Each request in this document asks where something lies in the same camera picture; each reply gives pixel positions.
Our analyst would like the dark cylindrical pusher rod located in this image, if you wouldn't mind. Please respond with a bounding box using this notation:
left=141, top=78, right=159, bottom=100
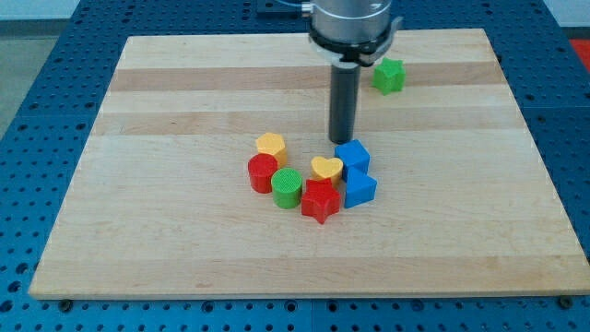
left=328, top=65, right=360, bottom=144

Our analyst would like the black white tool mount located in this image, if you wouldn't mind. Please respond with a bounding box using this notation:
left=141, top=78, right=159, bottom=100
left=308, top=17, right=403, bottom=67

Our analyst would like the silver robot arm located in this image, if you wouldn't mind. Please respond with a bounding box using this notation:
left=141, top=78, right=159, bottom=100
left=301, top=0, right=403, bottom=144

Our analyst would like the green star block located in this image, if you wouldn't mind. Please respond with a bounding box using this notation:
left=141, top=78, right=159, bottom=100
left=372, top=57, right=406, bottom=95

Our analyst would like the yellow hexagon block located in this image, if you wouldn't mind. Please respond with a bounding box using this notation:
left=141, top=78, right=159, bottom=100
left=255, top=132, right=288, bottom=168

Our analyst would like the red star block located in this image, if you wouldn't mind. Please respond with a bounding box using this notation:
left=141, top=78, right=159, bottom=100
left=301, top=179, right=341, bottom=224

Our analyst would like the blue cube block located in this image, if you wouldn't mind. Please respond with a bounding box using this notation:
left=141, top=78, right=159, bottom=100
left=334, top=139, right=371, bottom=182

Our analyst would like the yellow heart block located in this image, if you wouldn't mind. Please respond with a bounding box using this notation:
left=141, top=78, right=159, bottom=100
left=311, top=156, right=344, bottom=187

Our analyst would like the blue triangle block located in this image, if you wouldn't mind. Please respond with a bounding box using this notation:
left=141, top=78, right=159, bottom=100
left=344, top=168, right=377, bottom=208

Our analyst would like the green cylinder block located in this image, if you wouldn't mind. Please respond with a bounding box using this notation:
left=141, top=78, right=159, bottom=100
left=271, top=168, right=302, bottom=209

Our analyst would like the red cylinder block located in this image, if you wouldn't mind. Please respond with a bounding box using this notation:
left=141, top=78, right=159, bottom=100
left=247, top=153, right=278, bottom=194

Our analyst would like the wooden board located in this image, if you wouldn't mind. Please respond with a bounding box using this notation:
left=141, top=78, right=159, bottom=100
left=29, top=29, right=589, bottom=300

